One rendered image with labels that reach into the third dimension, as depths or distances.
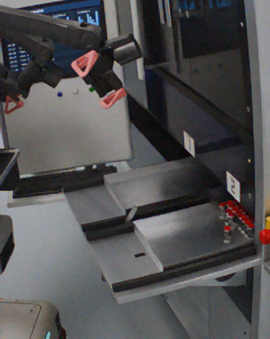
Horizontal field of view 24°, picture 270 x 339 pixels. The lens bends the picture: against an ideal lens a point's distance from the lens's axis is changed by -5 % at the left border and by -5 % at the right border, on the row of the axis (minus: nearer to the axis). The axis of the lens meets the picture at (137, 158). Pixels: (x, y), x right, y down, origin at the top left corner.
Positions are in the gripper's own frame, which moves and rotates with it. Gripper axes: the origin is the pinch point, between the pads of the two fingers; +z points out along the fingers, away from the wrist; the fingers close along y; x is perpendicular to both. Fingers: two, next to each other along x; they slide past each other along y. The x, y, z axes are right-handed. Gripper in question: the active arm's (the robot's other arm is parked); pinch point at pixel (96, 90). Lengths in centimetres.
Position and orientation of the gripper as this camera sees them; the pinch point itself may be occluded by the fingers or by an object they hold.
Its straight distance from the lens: 146.7
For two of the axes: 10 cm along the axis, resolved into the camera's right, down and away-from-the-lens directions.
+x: -8.3, 4.6, 3.1
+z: -0.3, 5.2, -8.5
